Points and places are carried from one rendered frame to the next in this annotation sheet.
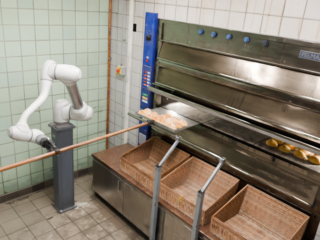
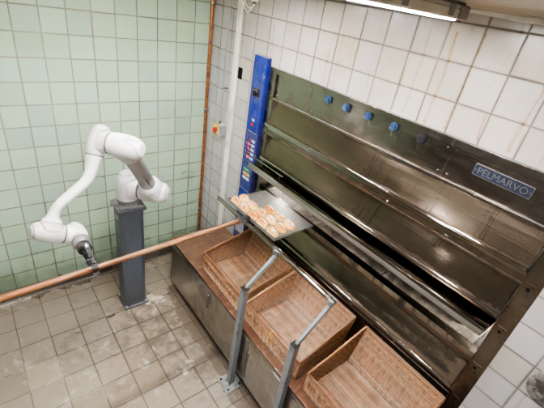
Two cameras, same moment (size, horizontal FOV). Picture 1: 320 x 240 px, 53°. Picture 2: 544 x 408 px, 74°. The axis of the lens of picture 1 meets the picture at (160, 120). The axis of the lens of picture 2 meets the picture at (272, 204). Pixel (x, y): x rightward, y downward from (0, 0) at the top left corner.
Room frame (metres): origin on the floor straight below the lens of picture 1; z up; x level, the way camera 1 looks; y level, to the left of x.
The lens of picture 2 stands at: (0.74, -0.15, 2.53)
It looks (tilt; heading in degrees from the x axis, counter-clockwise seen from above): 30 degrees down; 2
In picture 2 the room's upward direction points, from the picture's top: 10 degrees clockwise
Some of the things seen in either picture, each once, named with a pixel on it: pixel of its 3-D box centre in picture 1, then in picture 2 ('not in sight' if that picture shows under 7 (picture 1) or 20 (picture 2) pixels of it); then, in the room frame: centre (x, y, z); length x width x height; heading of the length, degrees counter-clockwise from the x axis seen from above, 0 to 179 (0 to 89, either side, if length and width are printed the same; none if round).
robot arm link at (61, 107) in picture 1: (62, 109); (128, 184); (3.00, 0.99, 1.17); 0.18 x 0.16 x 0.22; 89
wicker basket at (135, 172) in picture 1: (154, 162); (247, 265); (2.90, 0.02, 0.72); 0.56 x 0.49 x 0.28; 44
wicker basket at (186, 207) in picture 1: (197, 187); (297, 316); (2.49, -0.39, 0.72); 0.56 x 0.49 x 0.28; 45
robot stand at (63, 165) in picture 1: (63, 167); (130, 255); (3.00, 1.00, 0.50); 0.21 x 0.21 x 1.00; 45
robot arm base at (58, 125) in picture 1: (60, 123); (125, 201); (2.98, 1.01, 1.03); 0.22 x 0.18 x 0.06; 135
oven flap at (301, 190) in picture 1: (219, 150); (334, 269); (2.68, -0.58, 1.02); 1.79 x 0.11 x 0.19; 45
